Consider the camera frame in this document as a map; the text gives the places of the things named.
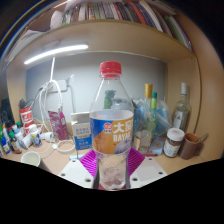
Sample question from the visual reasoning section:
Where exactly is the white charger adapter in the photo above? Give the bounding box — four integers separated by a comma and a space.
41, 132, 56, 143

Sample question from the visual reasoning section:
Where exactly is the green-capped bottle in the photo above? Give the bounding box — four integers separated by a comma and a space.
151, 91, 158, 113

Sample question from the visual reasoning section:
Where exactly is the clear red-capped water bottle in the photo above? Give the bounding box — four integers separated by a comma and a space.
89, 60, 135, 192

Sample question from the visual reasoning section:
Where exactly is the red and white can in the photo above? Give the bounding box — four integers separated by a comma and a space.
18, 106, 34, 129

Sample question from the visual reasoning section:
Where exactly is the clear glass jar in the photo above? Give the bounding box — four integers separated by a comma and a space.
133, 129, 154, 155

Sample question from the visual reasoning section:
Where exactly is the white wall power outlet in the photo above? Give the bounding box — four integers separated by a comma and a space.
46, 79, 69, 94

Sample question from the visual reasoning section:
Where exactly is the magenta foil pouch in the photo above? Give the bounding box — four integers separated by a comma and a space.
47, 110, 70, 142

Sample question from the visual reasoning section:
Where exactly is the brown ceramic mug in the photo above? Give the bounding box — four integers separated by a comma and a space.
178, 132, 209, 161

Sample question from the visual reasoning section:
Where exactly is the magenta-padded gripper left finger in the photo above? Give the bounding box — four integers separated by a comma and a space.
57, 148, 99, 189

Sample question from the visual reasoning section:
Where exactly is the white LED light bar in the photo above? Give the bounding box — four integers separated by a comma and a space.
23, 43, 90, 66

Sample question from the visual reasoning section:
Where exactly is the white and blue carton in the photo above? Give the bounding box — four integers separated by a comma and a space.
70, 111, 93, 151

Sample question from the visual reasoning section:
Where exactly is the white charging cable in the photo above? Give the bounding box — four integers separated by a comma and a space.
31, 54, 76, 154

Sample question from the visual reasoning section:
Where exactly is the small white blue-labelled bottle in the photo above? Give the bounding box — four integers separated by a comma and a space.
29, 124, 44, 148

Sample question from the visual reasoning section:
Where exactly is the yellow-capped bottle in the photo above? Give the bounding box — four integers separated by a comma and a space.
143, 83, 154, 111

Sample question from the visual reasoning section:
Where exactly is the clear glass bottle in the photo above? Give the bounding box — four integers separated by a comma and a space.
172, 82, 192, 133

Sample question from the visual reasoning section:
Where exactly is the brown jar white lid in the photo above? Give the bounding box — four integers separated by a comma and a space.
162, 127, 186, 159

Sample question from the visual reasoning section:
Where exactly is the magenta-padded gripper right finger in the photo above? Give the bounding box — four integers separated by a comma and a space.
126, 147, 168, 189

